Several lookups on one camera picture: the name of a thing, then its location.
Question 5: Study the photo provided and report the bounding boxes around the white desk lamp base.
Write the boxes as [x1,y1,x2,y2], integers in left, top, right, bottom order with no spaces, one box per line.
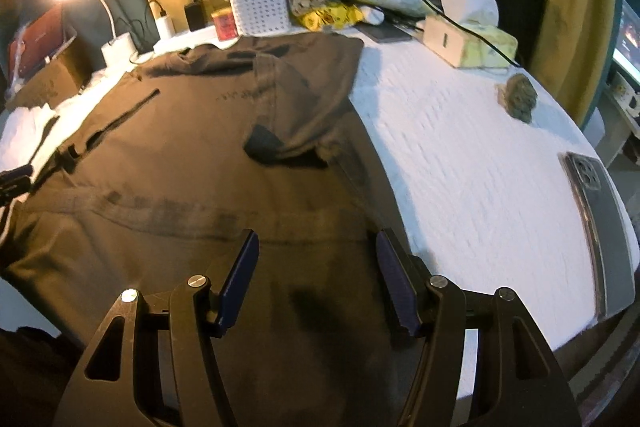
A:
[45,0,138,68]

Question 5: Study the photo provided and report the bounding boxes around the yellow snack packet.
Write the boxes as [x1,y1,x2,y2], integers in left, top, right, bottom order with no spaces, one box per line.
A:
[299,3,369,32]

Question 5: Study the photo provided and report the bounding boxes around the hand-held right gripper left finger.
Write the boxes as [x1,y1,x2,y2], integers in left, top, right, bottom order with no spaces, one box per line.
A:
[52,229,261,427]

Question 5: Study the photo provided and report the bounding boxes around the smartphone in clear case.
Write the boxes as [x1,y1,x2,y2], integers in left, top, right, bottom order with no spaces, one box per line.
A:
[557,151,640,321]

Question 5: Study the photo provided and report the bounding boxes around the white power strip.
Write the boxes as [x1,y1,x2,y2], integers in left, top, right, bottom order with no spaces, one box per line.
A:
[152,27,221,54]

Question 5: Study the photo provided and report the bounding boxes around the black cable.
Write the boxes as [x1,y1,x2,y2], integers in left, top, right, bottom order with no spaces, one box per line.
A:
[276,0,522,68]

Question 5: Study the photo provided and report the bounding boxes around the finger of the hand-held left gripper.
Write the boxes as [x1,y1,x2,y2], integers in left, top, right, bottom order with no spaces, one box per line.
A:
[0,164,35,208]

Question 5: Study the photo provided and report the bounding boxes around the black charger brick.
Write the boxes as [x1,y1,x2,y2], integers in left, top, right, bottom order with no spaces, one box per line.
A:
[184,2,207,32]

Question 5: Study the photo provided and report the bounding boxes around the white textured table cover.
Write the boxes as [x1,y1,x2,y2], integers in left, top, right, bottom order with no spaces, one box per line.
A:
[0,24,640,408]

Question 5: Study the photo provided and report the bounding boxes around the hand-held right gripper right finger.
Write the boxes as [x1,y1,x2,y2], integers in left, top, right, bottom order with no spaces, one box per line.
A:
[375,228,583,427]

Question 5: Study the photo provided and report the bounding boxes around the red tin can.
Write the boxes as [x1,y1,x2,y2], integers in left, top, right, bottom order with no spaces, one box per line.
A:
[212,7,239,42]

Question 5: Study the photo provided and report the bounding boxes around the lit screen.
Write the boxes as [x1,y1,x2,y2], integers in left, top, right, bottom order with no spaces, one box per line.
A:
[612,0,640,84]

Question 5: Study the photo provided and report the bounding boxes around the white perforated plastic basket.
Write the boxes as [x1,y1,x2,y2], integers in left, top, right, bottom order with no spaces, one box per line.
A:
[227,0,292,36]

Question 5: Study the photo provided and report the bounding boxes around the tissue box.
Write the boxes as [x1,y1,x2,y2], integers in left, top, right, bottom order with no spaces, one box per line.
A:
[423,0,519,69]

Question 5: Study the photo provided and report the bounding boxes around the green brown rolled cloth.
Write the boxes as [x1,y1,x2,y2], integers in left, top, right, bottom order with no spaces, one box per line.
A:
[496,74,539,124]

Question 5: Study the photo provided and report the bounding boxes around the dark smartphone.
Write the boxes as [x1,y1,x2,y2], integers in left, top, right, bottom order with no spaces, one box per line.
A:
[356,23,414,44]

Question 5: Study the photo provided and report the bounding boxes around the olive green hoodie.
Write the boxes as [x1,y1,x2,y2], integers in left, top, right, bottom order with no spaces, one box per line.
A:
[0,34,436,427]

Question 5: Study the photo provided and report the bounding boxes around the red flat box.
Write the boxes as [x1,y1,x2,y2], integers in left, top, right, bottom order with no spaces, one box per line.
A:
[7,4,94,104]

